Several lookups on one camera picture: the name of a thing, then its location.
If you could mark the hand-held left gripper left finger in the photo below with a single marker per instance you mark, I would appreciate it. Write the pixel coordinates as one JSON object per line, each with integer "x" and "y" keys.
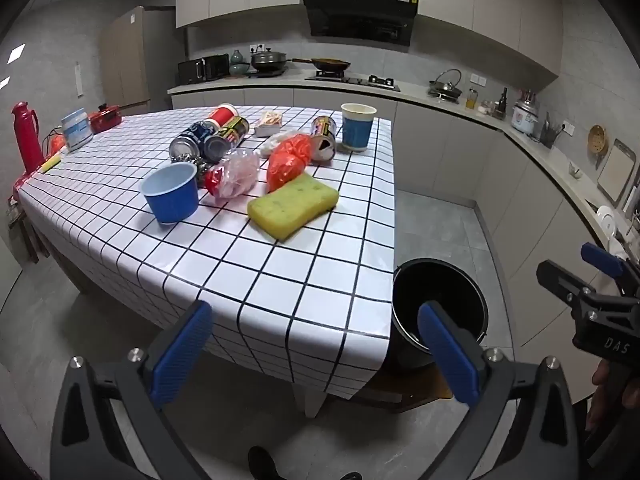
{"x": 182, "y": 355}

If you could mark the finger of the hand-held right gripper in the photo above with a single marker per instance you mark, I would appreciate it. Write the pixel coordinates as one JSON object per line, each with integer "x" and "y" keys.
{"x": 600, "y": 257}
{"x": 560, "y": 276}

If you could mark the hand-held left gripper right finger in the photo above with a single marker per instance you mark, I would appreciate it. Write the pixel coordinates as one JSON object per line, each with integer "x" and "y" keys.
{"x": 450, "y": 355}

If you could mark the black bucket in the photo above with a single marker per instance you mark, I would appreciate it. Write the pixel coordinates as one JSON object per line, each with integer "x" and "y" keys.
{"x": 435, "y": 285}

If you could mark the clear red plastic bag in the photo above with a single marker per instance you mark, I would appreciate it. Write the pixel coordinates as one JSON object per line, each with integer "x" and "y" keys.
{"x": 235, "y": 175}

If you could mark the blue drink can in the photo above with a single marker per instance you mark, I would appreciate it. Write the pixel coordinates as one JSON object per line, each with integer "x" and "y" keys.
{"x": 187, "y": 140}

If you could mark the black yellow drink can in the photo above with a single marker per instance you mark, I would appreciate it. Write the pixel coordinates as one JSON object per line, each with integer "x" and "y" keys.
{"x": 225, "y": 137}

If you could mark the blue white paper cup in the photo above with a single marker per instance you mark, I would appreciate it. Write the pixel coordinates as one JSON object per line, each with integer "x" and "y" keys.
{"x": 356, "y": 132}

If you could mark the red paper cup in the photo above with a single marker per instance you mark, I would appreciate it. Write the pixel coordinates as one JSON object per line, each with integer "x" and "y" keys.
{"x": 222, "y": 115}

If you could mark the small red white box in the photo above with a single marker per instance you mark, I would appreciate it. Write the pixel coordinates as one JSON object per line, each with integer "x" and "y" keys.
{"x": 267, "y": 122}

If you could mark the red yellow label can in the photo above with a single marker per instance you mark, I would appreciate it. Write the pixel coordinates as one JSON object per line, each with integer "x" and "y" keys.
{"x": 322, "y": 135}

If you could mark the person's right hand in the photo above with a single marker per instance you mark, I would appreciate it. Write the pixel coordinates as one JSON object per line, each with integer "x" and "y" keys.
{"x": 600, "y": 375}

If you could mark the white plate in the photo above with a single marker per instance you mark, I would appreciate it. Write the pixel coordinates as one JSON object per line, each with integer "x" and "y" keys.
{"x": 607, "y": 220}

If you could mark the wooden board under bin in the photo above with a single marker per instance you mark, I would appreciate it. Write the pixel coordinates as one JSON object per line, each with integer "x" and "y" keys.
{"x": 400, "y": 390}

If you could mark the small white bowl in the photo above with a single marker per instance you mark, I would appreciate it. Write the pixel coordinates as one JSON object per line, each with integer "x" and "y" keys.
{"x": 576, "y": 172}

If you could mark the beige cutting board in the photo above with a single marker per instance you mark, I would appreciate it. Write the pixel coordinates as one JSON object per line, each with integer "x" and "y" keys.
{"x": 617, "y": 170}

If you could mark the grey kitchen counter cabinets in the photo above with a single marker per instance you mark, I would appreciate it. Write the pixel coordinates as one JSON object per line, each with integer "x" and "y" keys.
{"x": 500, "y": 185}

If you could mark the wicker basket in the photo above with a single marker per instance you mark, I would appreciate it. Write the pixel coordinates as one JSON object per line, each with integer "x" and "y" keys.
{"x": 597, "y": 141}

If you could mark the black utensil holder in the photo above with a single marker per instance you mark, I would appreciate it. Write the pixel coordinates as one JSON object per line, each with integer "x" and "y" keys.
{"x": 550, "y": 135}

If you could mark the person's black shoe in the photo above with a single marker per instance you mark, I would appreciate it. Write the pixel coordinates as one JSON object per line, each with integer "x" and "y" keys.
{"x": 351, "y": 476}
{"x": 262, "y": 462}

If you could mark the checkered white tablecloth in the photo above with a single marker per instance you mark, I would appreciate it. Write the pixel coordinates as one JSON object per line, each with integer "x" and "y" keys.
{"x": 300, "y": 270}

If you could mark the blue plastic bowl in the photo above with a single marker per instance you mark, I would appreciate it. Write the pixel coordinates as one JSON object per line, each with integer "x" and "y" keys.
{"x": 170, "y": 200}

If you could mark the white rice cooker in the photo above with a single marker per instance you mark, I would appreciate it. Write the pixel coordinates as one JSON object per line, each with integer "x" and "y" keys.
{"x": 526, "y": 117}

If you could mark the dark glass bottle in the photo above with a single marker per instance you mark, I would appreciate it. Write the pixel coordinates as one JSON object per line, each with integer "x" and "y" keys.
{"x": 503, "y": 107}

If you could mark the yellow sponge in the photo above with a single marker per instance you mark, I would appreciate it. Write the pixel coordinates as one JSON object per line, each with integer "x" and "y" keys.
{"x": 290, "y": 205}

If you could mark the steel wool scrubber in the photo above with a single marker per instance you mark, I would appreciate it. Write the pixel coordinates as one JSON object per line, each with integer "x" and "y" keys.
{"x": 200, "y": 167}

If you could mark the yellow oil bottle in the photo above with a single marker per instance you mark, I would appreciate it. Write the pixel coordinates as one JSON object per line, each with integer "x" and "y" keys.
{"x": 471, "y": 101}

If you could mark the orange plastic bag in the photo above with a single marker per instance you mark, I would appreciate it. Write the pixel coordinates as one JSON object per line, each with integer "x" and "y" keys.
{"x": 287, "y": 162}

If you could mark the steel kettle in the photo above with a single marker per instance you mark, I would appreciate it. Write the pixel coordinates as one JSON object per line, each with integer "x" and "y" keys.
{"x": 445, "y": 89}

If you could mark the crumpled white tissue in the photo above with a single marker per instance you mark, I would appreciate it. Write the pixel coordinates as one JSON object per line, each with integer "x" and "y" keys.
{"x": 275, "y": 141}

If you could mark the white jar blue label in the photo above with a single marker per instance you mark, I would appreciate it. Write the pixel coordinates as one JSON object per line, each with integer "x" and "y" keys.
{"x": 77, "y": 132}

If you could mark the red cooking pot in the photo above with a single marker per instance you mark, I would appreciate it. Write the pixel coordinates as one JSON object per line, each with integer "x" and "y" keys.
{"x": 105, "y": 119}

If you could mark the red thermos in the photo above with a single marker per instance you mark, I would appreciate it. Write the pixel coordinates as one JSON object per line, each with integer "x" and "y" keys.
{"x": 27, "y": 135}

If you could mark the black microwave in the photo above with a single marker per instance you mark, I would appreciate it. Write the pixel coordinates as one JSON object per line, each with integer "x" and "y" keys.
{"x": 200, "y": 70}

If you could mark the black gas stove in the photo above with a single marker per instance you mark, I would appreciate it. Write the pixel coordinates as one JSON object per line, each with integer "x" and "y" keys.
{"x": 350, "y": 81}

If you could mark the green ceramic jar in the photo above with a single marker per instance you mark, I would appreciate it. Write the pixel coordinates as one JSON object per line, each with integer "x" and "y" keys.
{"x": 239, "y": 66}

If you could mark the beige refrigerator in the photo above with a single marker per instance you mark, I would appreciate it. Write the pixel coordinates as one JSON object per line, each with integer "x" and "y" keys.
{"x": 135, "y": 60}

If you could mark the black lidded pot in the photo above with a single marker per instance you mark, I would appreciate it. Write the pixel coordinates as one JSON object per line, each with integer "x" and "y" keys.
{"x": 269, "y": 61}

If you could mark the black wok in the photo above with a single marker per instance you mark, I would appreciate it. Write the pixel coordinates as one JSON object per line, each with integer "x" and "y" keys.
{"x": 330, "y": 65}

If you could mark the black range hood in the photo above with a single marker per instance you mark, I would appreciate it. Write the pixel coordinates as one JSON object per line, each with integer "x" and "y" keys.
{"x": 360, "y": 15}

